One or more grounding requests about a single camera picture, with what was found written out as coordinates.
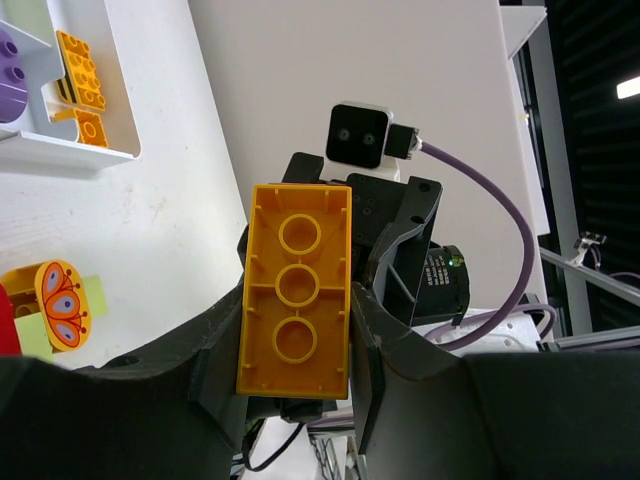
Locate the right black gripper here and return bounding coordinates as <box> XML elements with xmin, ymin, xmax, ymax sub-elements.
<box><xmin>239</xmin><ymin>151</ymin><xmax>473</xmax><ymax>331</ymax></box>

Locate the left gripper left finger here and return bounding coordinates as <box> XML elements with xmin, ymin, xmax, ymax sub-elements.
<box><xmin>1</xmin><ymin>288</ymin><xmax>247</xmax><ymax>479</ymax></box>

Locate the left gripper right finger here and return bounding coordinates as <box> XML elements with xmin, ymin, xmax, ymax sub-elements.
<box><xmin>350</xmin><ymin>284</ymin><xmax>639</xmax><ymax>479</ymax></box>

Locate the light green wedge lego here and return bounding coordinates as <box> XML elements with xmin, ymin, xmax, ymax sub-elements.
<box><xmin>82</xmin><ymin>275</ymin><xmax>108</xmax><ymax>317</ymax></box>

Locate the light green curved lego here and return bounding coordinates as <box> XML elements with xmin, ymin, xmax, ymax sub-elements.
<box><xmin>14</xmin><ymin>313</ymin><xmax>53</xmax><ymax>363</ymax></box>

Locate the orange patterned lego piece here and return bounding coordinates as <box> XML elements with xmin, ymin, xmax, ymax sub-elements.
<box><xmin>1</xmin><ymin>259</ymin><xmax>92</xmax><ymax>352</ymax></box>

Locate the red rounded lego brick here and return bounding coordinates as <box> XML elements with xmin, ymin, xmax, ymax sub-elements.
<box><xmin>0</xmin><ymin>286</ymin><xmax>22</xmax><ymax>356</ymax></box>

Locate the small orange lego piece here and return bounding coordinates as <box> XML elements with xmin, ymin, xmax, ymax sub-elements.
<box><xmin>52</xmin><ymin>108</ymin><xmax>109</xmax><ymax>148</ymax></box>

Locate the yellow striped lego brick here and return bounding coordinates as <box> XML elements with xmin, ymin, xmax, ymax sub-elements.
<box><xmin>55</xmin><ymin>30</ymin><xmax>106</xmax><ymax>112</ymax></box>

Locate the purple tan lego piece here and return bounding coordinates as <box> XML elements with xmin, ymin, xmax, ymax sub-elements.
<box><xmin>0</xmin><ymin>30</ymin><xmax>28</xmax><ymax>124</ymax></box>

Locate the white divided tray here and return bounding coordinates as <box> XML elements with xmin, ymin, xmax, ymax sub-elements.
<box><xmin>1</xmin><ymin>1</ymin><xmax>141</xmax><ymax>171</ymax></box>

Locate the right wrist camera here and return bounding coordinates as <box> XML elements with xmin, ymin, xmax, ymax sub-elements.
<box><xmin>325</xmin><ymin>101</ymin><xmax>421</xmax><ymax>181</ymax></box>

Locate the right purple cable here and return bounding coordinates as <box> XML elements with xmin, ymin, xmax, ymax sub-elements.
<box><xmin>419</xmin><ymin>139</ymin><xmax>559</xmax><ymax>352</ymax></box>

